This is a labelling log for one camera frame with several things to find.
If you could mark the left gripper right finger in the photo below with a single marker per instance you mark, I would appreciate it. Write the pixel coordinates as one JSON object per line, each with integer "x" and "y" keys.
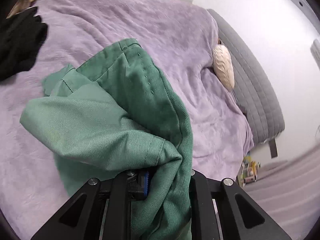
{"x": 223, "y": 210}

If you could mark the purple plush blanket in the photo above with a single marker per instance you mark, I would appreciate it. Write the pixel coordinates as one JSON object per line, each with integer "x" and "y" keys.
{"x": 179, "y": 37}

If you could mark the grey quilted headboard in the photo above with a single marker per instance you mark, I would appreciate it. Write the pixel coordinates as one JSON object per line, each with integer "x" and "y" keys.
{"x": 253, "y": 91}

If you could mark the cream round pleated pillow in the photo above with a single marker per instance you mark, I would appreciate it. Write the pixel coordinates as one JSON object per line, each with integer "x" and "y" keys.
{"x": 222, "y": 66}

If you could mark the black garment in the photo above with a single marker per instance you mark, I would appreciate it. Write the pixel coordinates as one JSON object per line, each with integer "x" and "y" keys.
{"x": 22, "y": 36}

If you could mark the green garment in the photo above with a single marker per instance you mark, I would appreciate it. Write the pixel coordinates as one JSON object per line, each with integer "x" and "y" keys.
{"x": 118, "y": 112}

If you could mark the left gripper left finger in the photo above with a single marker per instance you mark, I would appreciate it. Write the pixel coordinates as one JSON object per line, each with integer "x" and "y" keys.
{"x": 99, "y": 209}

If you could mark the colourful toy on floor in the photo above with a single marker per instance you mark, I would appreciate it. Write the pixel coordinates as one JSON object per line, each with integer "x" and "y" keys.
{"x": 248, "y": 172}

